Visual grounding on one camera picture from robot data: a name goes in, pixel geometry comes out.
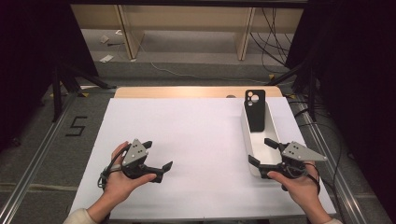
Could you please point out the dark round table grommet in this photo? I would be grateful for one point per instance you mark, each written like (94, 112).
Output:
(230, 96)

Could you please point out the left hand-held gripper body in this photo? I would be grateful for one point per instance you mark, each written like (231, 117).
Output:
(134, 154)

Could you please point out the person's right hand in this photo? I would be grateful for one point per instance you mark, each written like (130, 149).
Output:
(300, 189)

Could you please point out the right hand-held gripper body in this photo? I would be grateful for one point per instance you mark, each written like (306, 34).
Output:
(299, 154)

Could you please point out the white plastic bin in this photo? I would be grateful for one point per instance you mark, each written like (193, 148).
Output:
(264, 149)

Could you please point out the person's left hand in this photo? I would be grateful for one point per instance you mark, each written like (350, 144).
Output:
(118, 185)

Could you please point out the aluminium floor rail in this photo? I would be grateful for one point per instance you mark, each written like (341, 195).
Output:
(330, 140)
(34, 158)

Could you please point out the white paper scrap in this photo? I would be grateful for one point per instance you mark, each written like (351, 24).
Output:
(104, 39)
(106, 58)

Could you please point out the black curtain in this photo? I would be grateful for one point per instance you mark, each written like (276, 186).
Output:
(358, 77)
(28, 56)

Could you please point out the white table board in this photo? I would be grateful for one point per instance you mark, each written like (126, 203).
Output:
(193, 130)

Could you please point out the black metal stand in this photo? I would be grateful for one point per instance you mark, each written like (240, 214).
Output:
(311, 93)
(57, 93)

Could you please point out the light wooden shelf unit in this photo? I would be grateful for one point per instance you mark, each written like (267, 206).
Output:
(186, 18)

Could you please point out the yellow tape piece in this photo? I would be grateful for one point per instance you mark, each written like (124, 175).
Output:
(83, 94)
(271, 76)

